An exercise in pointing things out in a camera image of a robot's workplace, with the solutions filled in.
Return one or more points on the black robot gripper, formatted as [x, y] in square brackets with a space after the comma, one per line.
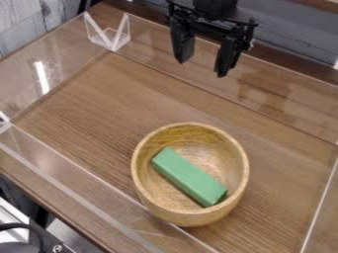
[220, 20]

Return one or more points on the green rectangular block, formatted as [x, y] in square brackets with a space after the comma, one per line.
[196, 182]

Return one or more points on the light wooden bowl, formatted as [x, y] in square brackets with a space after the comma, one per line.
[212, 149]

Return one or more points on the clear acrylic tray enclosure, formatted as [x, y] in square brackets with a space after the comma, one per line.
[96, 85]

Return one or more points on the black metal bracket with bolt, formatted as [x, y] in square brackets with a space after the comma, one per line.
[53, 244]

